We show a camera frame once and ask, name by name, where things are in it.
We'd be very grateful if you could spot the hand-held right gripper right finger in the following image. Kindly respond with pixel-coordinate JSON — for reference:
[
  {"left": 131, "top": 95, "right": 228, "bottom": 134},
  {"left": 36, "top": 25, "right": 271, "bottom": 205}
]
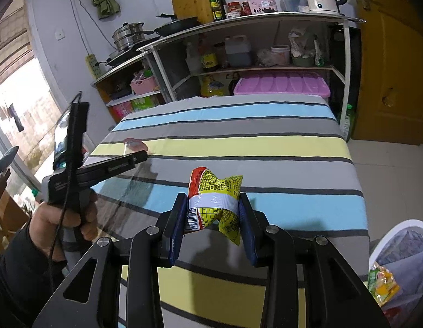
[{"left": 237, "top": 193, "right": 391, "bottom": 328}]

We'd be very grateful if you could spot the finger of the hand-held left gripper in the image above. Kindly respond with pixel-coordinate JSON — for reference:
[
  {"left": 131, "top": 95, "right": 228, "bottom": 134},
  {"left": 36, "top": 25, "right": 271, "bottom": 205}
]
[{"left": 77, "top": 151, "right": 148, "bottom": 189}]

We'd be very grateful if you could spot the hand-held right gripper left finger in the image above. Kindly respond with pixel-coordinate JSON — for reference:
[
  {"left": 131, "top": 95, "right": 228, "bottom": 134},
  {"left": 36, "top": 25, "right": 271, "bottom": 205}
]
[{"left": 32, "top": 193, "right": 190, "bottom": 328}]

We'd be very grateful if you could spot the pink lollipop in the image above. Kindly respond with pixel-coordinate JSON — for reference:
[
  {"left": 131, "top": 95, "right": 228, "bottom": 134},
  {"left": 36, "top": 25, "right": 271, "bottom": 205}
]
[{"left": 124, "top": 138, "right": 148, "bottom": 157}]

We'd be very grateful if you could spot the yellow and red snack packet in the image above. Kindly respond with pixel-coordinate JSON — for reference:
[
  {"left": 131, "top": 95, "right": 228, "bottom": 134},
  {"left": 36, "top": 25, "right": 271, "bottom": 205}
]
[{"left": 185, "top": 166, "right": 244, "bottom": 247}]

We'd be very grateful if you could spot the bright green snack packet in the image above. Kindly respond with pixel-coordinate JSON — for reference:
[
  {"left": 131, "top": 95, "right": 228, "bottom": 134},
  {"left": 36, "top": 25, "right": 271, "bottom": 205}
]
[{"left": 369, "top": 261, "right": 387, "bottom": 292}]

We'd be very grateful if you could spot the orange snack packet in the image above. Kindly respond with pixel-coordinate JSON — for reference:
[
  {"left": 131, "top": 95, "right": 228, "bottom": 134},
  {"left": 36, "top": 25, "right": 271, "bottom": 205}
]
[{"left": 375, "top": 269, "right": 401, "bottom": 307}]

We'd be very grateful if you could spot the white trash bin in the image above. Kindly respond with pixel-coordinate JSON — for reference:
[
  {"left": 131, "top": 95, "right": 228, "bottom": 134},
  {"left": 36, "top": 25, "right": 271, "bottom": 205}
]
[{"left": 368, "top": 219, "right": 423, "bottom": 328}]

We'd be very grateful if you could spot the person's left forearm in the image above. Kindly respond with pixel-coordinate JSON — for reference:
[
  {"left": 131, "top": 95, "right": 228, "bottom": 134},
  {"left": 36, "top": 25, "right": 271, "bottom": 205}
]
[{"left": 0, "top": 225, "right": 68, "bottom": 328}]

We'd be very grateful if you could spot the person's left hand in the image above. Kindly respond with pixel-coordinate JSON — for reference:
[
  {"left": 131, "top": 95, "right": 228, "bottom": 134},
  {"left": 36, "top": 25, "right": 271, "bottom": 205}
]
[{"left": 29, "top": 191, "right": 98, "bottom": 262}]

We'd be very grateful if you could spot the window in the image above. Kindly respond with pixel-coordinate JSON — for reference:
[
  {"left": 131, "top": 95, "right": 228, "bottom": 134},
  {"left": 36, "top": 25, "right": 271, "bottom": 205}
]
[{"left": 0, "top": 55, "right": 63, "bottom": 212}]

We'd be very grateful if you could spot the pink basket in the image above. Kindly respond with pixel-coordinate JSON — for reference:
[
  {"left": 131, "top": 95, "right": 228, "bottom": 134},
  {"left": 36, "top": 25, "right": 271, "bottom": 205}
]
[{"left": 130, "top": 77, "right": 161, "bottom": 95}]

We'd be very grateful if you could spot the low shelf rack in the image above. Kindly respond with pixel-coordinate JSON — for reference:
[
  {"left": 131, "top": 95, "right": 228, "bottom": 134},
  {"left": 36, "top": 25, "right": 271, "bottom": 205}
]
[{"left": 91, "top": 53, "right": 172, "bottom": 124}]

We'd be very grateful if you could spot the yellow-green power strip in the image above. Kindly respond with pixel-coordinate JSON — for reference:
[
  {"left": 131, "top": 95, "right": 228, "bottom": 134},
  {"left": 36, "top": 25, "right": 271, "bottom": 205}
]
[{"left": 86, "top": 54, "right": 103, "bottom": 79}]

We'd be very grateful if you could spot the striped cloth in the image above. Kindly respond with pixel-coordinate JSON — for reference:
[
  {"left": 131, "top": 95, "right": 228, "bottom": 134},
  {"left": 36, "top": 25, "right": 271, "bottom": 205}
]
[{"left": 92, "top": 94, "right": 371, "bottom": 328}]

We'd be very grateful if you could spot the steel steamer pot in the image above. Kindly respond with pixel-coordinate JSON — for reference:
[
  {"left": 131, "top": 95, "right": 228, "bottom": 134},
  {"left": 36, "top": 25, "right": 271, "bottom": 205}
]
[{"left": 112, "top": 22, "right": 154, "bottom": 50}]

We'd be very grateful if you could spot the white plastic jug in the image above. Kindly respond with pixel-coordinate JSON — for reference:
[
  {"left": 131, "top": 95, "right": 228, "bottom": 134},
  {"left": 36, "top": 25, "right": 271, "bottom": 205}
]
[{"left": 185, "top": 41, "right": 202, "bottom": 75}]

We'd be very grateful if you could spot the yellow label bottle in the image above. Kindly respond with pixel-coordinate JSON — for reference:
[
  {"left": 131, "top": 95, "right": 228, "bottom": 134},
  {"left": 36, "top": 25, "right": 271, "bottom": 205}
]
[{"left": 201, "top": 37, "right": 219, "bottom": 72}]

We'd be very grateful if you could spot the green soda bottle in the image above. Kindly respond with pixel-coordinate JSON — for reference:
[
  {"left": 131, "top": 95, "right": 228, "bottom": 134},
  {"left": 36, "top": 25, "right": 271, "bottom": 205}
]
[{"left": 339, "top": 104, "right": 356, "bottom": 140}]

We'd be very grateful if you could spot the black frying pan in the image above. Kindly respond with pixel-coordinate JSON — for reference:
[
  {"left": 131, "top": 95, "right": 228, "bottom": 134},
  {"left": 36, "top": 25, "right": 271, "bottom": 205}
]
[{"left": 153, "top": 14, "right": 202, "bottom": 38}]

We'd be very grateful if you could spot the grey plastic bin liner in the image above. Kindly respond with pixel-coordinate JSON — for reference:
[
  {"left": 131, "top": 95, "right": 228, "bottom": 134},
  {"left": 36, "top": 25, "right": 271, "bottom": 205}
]
[{"left": 372, "top": 229, "right": 423, "bottom": 325}]

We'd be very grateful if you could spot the pink plastic tray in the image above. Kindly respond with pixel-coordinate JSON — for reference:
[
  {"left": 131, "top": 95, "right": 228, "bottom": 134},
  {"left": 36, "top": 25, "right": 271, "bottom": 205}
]
[{"left": 233, "top": 72, "right": 331, "bottom": 98}]

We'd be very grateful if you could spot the translucent oil jug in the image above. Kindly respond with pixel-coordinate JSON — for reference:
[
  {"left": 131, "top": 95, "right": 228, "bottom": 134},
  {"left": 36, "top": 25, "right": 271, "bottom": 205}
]
[{"left": 224, "top": 35, "right": 252, "bottom": 68}]

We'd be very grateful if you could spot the crumpled plastic bag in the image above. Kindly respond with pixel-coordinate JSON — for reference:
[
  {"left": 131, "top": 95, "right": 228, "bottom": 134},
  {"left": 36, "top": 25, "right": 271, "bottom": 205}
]
[{"left": 256, "top": 48, "right": 277, "bottom": 67}]

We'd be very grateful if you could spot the pink and white tub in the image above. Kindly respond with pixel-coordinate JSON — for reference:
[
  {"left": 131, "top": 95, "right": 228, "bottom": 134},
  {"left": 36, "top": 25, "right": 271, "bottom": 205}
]
[{"left": 270, "top": 45, "right": 290, "bottom": 65}]

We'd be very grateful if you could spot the green bowl with bags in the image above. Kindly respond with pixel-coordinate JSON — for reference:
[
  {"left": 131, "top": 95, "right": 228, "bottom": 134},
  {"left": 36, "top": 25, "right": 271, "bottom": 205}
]
[{"left": 288, "top": 27, "right": 316, "bottom": 68}]

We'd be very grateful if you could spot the green and white bottle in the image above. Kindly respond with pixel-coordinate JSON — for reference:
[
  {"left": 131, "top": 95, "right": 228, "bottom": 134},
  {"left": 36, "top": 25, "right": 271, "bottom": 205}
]
[{"left": 314, "top": 39, "right": 326, "bottom": 67}]

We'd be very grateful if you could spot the white metal shelf rack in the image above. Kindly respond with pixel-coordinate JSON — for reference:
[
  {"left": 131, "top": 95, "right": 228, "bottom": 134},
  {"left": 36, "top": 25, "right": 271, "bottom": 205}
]
[{"left": 138, "top": 11, "right": 366, "bottom": 138}]

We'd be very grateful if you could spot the pink utensil holder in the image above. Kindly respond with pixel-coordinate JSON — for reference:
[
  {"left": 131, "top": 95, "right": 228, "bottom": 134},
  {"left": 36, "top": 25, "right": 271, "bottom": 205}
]
[{"left": 248, "top": 0, "right": 278, "bottom": 15}]

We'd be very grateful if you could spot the wooden door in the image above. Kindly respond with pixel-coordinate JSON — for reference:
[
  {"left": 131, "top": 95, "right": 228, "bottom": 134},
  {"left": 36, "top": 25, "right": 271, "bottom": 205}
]
[{"left": 346, "top": 0, "right": 423, "bottom": 146}]

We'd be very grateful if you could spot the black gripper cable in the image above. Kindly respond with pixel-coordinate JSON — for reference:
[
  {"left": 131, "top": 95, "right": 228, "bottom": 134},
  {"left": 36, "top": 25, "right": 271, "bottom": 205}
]
[{"left": 48, "top": 90, "right": 83, "bottom": 315}]

